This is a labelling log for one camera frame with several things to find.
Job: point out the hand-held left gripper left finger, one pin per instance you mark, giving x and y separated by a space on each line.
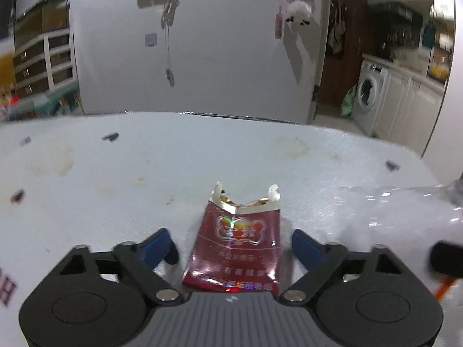
159 245

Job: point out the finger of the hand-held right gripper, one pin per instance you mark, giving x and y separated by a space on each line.
448 260

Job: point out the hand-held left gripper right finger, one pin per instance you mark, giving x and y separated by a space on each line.
305 249

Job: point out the red cigarette pack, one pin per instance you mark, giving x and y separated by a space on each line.
235 245

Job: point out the clear plastic bag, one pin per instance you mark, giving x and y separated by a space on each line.
390 209

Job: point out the green plastic bag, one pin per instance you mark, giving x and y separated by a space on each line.
349 101

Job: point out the white kitchen base cabinets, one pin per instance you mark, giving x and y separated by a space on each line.
408 108

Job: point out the white washing machine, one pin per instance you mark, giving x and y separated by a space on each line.
369 90

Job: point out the brown wooden door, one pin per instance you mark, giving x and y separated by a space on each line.
351 76

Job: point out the white drawer cabinet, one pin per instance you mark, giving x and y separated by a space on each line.
59 61

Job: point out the hanging apron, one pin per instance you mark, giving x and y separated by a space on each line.
337 29

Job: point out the pink hanging tag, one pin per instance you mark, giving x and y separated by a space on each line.
278 25

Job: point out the white plush sheep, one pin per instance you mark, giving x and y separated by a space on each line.
298 11

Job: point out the black range hood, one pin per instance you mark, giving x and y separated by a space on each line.
396 14

